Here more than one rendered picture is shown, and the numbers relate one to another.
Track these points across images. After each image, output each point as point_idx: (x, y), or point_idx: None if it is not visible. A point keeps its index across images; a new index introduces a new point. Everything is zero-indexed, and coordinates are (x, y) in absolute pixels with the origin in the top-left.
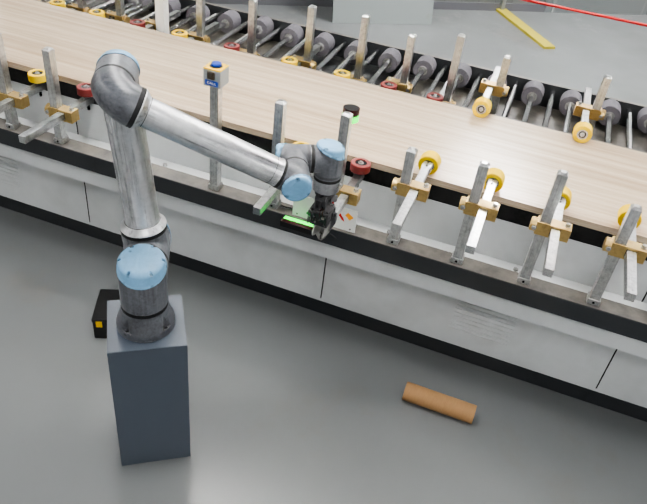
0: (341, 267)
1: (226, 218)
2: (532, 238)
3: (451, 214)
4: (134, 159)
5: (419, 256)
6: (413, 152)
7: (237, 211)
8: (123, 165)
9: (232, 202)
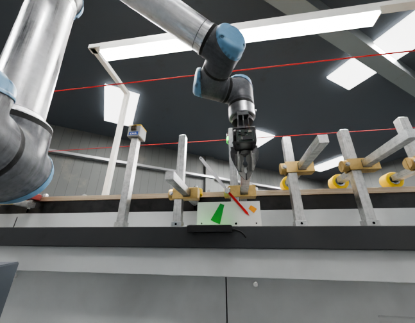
0: (244, 321)
1: (126, 261)
2: (399, 217)
3: (324, 216)
4: (40, 22)
5: (337, 227)
6: (288, 136)
7: (140, 240)
8: (22, 23)
9: (136, 231)
